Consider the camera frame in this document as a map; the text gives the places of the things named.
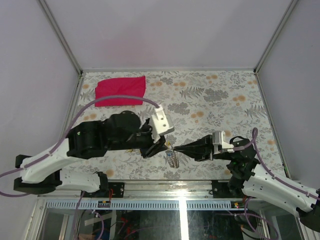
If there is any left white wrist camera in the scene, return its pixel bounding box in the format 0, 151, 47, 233
149, 105, 175, 143

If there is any aluminium front rail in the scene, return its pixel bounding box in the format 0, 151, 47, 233
37, 179, 251, 201

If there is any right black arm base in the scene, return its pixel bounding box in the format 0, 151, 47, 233
208, 180, 234, 199

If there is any aluminium frame post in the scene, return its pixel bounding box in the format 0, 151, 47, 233
253, 0, 300, 74
36, 0, 83, 76

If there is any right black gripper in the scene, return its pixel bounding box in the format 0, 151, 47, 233
174, 134, 234, 162

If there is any right aluminium frame post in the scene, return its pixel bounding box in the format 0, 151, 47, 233
253, 0, 300, 74

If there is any white slotted cable duct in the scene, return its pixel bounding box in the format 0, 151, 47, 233
45, 199, 243, 211

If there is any left aluminium frame post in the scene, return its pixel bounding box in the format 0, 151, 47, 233
36, 0, 83, 76

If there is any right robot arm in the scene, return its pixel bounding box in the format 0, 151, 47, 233
174, 131, 320, 232

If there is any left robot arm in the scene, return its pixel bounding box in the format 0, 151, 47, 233
13, 110, 167, 198

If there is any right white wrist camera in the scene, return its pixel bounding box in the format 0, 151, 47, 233
212, 130, 234, 155

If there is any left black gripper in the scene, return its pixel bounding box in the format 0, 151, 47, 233
109, 117, 170, 158

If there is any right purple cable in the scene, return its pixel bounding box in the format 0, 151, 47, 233
232, 127, 320, 200

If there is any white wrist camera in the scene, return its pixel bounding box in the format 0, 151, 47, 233
212, 130, 234, 155
149, 105, 175, 143

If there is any pink folded cloth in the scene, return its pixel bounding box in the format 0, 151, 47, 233
94, 76, 146, 107

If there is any purple cable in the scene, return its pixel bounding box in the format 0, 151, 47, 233
0, 94, 161, 199
232, 127, 320, 200

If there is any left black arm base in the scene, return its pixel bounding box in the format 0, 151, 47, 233
108, 182, 125, 199

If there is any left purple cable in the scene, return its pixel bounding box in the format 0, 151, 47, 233
0, 94, 161, 199

